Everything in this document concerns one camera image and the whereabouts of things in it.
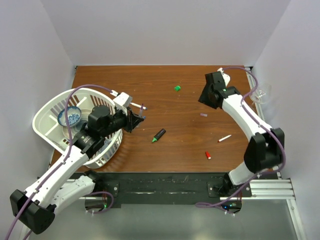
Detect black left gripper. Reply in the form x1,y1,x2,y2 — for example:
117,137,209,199
100,105,143,138

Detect purple cable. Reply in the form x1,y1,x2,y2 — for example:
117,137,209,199
194,65,287,211
4,84,118,240

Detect red pen cap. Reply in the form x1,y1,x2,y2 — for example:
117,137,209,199
205,151,212,160

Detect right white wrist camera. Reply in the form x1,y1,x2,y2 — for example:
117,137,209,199
217,67,231,87

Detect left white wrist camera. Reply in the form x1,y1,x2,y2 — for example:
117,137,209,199
113,92,133,109

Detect purple marker pen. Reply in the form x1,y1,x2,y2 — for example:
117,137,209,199
139,103,144,117

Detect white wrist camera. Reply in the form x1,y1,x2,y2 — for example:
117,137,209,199
217,67,231,87
113,92,133,109

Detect white blue-tipped marker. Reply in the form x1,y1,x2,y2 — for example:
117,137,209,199
130,102,148,110

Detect aluminium frame rail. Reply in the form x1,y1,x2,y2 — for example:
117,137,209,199
219,177,297,201

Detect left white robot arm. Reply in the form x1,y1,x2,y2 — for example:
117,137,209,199
9,105,144,235

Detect white plastic basket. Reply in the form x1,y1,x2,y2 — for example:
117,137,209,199
32,88,123,169

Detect white red-tipped marker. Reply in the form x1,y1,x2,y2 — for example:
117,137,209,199
217,134,232,143

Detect black green highlighter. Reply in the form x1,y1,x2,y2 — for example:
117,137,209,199
151,128,166,143

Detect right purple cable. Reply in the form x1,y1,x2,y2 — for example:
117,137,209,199
194,65,287,211

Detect green highlighter cap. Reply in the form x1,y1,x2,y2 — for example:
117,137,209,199
174,85,181,91

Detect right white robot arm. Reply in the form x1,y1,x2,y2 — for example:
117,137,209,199
198,70,285,197

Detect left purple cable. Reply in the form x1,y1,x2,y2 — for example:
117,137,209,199
4,84,118,240

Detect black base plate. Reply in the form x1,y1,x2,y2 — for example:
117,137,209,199
67,171,280,210

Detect blue white ceramic bowl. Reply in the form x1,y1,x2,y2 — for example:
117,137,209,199
57,106,82,127

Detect stacked ceramic plates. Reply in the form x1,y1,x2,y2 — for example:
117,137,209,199
62,119,88,140

